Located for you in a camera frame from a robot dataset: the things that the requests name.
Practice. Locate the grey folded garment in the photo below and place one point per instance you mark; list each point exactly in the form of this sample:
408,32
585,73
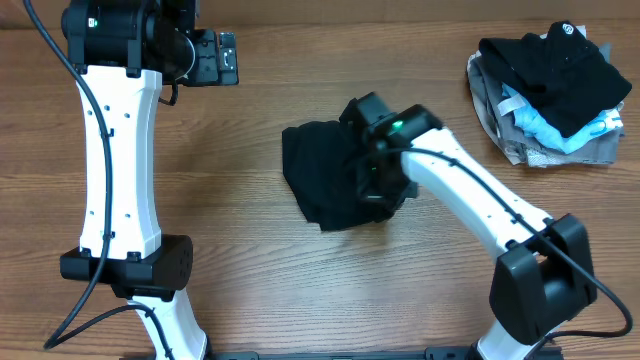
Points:
600,151

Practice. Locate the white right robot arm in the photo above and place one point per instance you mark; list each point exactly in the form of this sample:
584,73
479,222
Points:
541,263

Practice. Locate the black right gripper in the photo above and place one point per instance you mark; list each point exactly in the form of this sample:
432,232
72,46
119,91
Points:
369,192

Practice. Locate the beige folded garment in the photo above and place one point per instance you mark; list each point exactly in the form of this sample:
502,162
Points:
487,94

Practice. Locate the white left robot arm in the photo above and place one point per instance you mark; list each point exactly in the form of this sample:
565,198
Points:
126,53

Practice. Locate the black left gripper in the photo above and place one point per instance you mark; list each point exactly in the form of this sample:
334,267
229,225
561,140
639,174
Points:
210,73

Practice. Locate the black folded garment on pile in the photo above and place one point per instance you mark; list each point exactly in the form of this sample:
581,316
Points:
563,75

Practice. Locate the light blue folded garment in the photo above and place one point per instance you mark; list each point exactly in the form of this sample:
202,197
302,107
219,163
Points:
534,125

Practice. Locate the black t-shirt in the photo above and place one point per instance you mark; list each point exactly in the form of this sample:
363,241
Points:
318,165

